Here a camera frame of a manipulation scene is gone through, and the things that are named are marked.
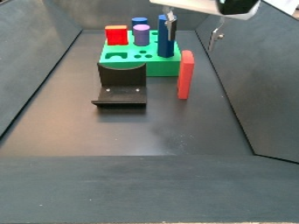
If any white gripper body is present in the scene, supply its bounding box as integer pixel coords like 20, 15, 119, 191
150, 0, 261, 20

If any black curved holder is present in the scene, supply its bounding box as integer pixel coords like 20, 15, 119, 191
91, 64, 147, 107

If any tall blue hexagonal prism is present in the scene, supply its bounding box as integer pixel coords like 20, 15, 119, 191
158, 15, 174, 58

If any red two-legged block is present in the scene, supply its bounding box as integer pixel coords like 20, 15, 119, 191
178, 50, 195, 100

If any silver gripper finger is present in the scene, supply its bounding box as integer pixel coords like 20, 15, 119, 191
163, 6, 178, 41
209, 17, 226, 52

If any blue cylinder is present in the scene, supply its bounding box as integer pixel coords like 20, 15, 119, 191
131, 17, 149, 31

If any green shape sorter board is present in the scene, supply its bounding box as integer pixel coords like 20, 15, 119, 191
99, 30, 182, 77

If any red cube block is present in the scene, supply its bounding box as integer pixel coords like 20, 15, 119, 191
106, 24, 129, 46

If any purple cylinder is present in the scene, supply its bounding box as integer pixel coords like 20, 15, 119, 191
134, 24, 150, 46

